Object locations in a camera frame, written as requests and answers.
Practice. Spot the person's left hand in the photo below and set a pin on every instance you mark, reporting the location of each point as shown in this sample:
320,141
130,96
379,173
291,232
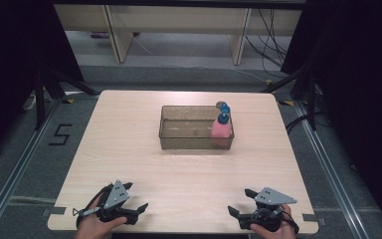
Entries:
93,227

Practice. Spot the pink bottle with blue pump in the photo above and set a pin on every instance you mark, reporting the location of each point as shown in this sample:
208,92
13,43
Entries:
221,131

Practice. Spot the metal floor rail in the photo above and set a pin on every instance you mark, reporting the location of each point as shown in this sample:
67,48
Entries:
331,172
16,169

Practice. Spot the person's right hand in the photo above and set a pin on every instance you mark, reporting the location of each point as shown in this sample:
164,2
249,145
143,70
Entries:
278,232

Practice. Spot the small purple object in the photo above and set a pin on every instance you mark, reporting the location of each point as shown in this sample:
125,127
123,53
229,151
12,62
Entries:
99,35

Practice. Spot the clear brown plastic container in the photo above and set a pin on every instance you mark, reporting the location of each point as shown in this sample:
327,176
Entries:
185,132

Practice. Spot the black metal stand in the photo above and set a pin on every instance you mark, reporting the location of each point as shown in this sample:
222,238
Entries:
306,96
44,93

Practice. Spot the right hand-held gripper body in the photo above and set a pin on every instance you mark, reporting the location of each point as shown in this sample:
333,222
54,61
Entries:
268,209

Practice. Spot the black curtain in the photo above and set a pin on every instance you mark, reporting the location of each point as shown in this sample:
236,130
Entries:
361,83
10,49

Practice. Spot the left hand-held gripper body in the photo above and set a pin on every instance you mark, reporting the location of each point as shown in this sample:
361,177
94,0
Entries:
116,195

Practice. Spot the light wooden desk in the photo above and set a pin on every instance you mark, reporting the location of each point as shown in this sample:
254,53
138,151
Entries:
179,20

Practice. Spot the small round grey disc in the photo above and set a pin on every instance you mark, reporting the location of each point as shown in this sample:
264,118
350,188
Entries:
219,104

